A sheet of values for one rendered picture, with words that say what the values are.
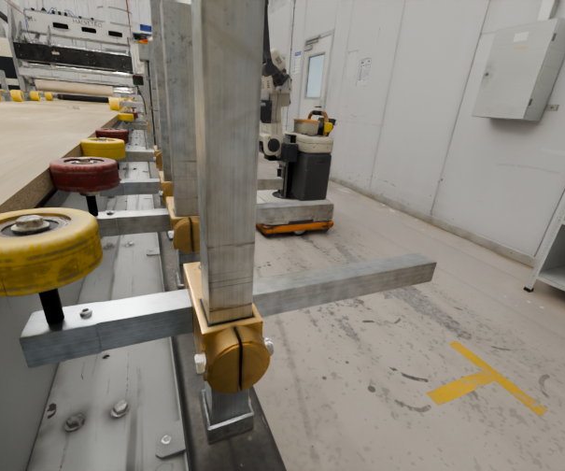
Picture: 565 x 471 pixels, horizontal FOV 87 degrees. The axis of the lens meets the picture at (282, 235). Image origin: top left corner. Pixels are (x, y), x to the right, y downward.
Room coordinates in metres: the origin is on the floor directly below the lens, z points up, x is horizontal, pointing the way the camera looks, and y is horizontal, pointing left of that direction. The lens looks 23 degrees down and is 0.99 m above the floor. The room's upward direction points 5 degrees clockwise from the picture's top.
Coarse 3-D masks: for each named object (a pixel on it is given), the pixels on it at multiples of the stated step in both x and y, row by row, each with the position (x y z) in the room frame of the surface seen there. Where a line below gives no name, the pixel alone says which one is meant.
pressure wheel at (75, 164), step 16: (64, 160) 0.41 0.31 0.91; (80, 160) 0.41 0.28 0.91; (96, 160) 0.44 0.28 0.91; (112, 160) 0.44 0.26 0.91; (64, 176) 0.38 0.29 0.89; (80, 176) 0.38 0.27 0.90; (96, 176) 0.39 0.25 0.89; (112, 176) 0.41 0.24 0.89; (80, 192) 0.38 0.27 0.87; (96, 192) 0.41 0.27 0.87; (96, 208) 0.42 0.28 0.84
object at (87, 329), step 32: (416, 256) 0.37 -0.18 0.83; (256, 288) 0.26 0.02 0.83; (288, 288) 0.26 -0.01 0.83; (320, 288) 0.28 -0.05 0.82; (352, 288) 0.30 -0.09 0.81; (384, 288) 0.32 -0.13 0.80; (32, 320) 0.19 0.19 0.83; (64, 320) 0.19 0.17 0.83; (96, 320) 0.19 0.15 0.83; (128, 320) 0.20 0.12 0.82; (160, 320) 0.21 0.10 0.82; (32, 352) 0.17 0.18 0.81; (64, 352) 0.18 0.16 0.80; (96, 352) 0.19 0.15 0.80
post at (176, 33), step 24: (168, 0) 0.42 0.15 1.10; (168, 24) 0.42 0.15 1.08; (168, 48) 0.41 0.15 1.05; (168, 72) 0.41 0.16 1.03; (192, 72) 0.43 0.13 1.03; (168, 96) 0.41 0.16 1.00; (192, 96) 0.43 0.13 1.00; (168, 120) 0.43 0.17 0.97; (192, 120) 0.43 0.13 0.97; (192, 144) 0.43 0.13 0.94; (192, 168) 0.42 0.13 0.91; (192, 192) 0.42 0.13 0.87
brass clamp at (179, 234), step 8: (168, 200) 0.49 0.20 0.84; (168, 208) 0.45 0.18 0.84; (176, 216) 0.41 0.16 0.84; (184, 216) 0.42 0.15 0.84; (192, 216) 0.42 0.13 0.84; (176, 224) 0.40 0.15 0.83; (184, 224) 0.39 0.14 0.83; (192, 224) 0.40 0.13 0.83; (168, 232) 0.40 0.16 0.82; (176, 232) 0.39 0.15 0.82; (184, 232) 0.39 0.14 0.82; (192, 232) 0.40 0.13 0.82; (176, 240) 0.39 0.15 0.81; (184, 240) 0.39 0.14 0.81; (192, 240) 0.40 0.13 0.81; (176, 248) 0.40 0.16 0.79; (184, 248) 0.39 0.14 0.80; (192, 248) 0.40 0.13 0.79
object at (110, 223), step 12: (264, 204) 0.54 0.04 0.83; (276, 204) 0.55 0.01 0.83; (288, 204) 0.55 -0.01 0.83; (300, 204) 0.56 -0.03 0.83; (312, 204) 0.57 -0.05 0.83; (324, 204) 0.57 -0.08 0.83; (96, 216) 0.41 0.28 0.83; (108, 216) 0.42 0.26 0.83; (120, 216) 0.42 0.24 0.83; (132, 216) 0.43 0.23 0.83; (144, 216) 0.43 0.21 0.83; (156, 216) 0.44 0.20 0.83; (168, 216) 0.45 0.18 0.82; (264, 216) 0.52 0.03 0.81; (276, 216) 0.53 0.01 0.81; (288, 216) 0.54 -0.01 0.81; (300, 216) 0.55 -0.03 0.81; (312, 216) 0.56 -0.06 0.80; (324, 216) 0.57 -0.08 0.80; (108, 228) 0.41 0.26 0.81; (120, 228) 0.42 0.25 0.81; (132, 228) 0.43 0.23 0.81; (144, 228) 0.43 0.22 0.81; (156, 228) 0.44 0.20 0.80; (168, 228) 0.45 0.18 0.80
